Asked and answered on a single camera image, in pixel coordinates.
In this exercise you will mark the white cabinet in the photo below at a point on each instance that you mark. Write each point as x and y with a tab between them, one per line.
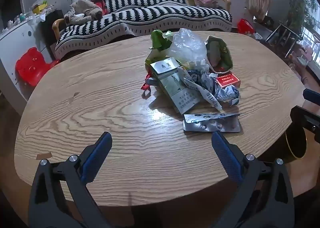
15	42

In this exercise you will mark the red cigarette box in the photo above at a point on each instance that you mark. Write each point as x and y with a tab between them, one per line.
227	80

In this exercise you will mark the red cloth item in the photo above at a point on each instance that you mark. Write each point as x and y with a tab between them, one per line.
101	5

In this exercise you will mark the brown tape piece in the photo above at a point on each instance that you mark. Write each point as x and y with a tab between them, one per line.
43	156

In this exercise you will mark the crumpled white paper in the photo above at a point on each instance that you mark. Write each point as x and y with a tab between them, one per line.
200	64

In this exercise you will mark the red ribbon wrapper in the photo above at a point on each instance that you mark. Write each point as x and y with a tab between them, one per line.
146	85

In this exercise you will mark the silver green cigarette box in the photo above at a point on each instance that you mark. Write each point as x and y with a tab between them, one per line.
172	85

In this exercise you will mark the pink tricycle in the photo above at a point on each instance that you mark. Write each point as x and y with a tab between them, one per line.
306	51

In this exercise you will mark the red bag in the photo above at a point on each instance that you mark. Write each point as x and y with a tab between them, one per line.
245	26

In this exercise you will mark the white barcode paper strip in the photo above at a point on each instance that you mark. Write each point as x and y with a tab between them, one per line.
211	98

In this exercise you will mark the green yellow wrapper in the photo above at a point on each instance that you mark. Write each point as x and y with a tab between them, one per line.
160	40

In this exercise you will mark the silver blue wrapper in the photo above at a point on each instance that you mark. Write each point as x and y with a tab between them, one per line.
222	91

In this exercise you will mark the row of small bottles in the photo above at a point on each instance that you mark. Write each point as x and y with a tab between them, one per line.
17	19

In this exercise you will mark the black white striped sofa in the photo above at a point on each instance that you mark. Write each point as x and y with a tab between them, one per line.
150	15

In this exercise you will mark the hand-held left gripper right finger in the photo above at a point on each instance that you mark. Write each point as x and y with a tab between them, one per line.
225	153

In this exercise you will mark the red plastic stool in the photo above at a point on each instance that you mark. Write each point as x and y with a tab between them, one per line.
32	65

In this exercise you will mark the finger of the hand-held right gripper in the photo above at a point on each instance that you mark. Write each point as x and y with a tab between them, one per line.
311	96
298	118

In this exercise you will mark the clear plastic bag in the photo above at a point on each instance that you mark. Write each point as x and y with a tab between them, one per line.
187	45

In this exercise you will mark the black trash bin gold rim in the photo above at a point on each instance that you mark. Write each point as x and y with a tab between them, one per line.
296	145

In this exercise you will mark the yellow green box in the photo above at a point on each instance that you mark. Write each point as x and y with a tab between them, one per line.
39	7

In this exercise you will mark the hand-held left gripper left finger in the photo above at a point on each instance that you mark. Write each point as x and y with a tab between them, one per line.
100	153

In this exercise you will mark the black side cabinet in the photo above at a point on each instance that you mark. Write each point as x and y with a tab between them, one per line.
50	30

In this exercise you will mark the silver pill blister pack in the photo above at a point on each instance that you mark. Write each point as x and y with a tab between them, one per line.
212	126
215	116

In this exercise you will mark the green potted plant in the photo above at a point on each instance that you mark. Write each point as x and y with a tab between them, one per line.
297	7

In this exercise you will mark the black chair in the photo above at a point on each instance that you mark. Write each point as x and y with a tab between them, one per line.
276	30

